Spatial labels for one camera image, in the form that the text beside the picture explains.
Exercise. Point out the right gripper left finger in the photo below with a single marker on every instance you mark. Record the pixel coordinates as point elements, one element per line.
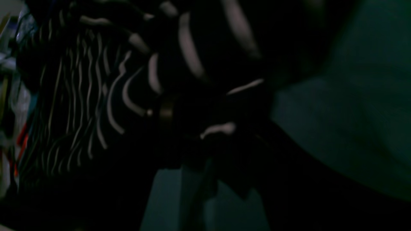
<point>178,121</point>

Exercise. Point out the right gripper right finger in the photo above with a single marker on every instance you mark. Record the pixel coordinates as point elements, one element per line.
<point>298,192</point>

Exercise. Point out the navy white striped t-shirt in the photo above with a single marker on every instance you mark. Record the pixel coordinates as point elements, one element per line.
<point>99,65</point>

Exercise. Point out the teal table cloth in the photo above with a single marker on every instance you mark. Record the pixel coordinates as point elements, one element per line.
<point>341,91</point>

